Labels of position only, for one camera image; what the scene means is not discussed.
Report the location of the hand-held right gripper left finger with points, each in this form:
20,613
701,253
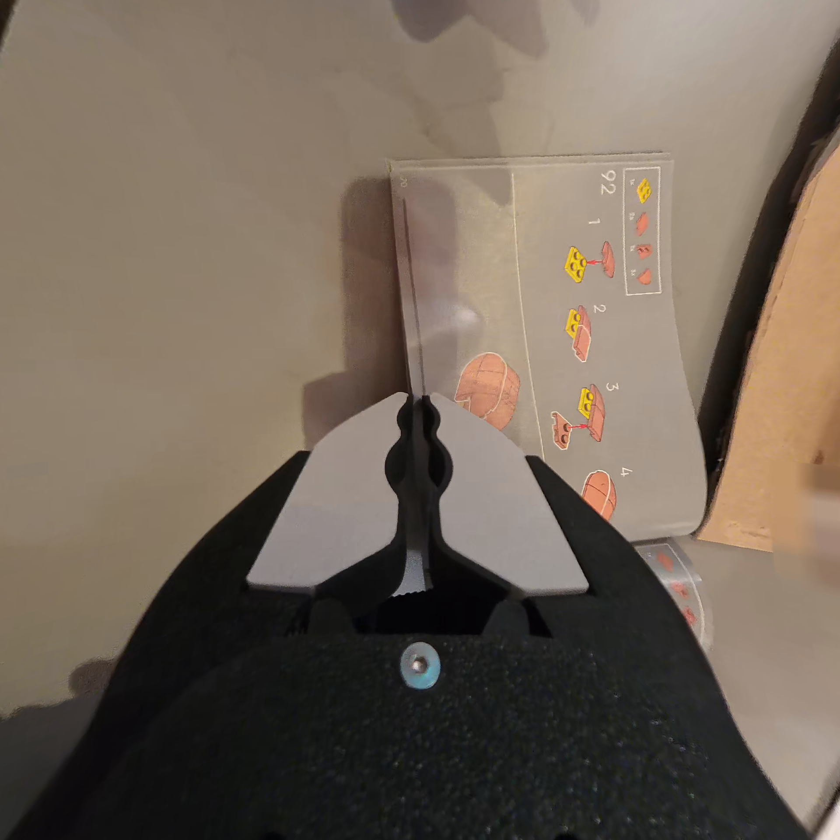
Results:
335,512

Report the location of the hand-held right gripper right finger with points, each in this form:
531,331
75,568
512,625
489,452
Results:
505,519

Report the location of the grey instruction booklet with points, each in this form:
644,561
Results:
551,341

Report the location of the grey desk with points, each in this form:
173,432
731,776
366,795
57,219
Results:
197,263

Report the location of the colourful printed toy box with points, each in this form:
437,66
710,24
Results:
788,394

